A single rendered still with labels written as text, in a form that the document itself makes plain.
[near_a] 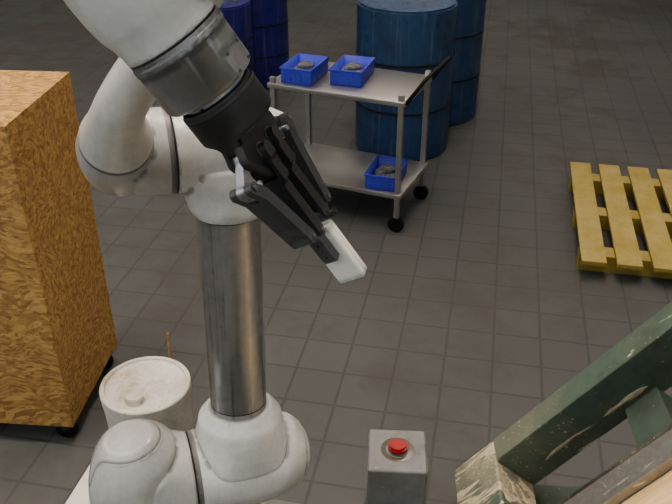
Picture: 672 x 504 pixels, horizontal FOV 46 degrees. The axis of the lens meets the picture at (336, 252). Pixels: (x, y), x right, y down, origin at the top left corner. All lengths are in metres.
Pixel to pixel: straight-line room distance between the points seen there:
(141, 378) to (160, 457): 1.39
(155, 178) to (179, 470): 0.54
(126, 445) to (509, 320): 2.52
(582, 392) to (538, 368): 1.83
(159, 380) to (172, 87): 2.16
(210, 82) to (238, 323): 0.70
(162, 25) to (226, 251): 0.65
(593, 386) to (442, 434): 1.53
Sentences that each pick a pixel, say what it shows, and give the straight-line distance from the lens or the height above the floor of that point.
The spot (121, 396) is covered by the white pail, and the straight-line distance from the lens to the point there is 2.75.
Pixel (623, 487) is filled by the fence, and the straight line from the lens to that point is 1.45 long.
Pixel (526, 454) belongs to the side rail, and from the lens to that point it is 1.70.
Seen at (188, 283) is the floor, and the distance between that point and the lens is 3.93.
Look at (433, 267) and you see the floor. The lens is 4.02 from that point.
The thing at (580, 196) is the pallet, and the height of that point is 0.11.
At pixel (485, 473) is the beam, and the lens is 1.71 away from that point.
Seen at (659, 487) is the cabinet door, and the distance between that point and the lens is 1.43.
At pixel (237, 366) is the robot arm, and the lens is 1.36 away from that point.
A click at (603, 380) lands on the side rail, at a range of 1.60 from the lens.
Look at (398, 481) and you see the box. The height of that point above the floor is 0.90.
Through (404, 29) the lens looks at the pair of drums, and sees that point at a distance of 4.85.
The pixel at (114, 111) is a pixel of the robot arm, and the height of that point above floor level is 1.77.
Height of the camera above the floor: 2.10
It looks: 31 degrees down
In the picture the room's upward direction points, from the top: straight up
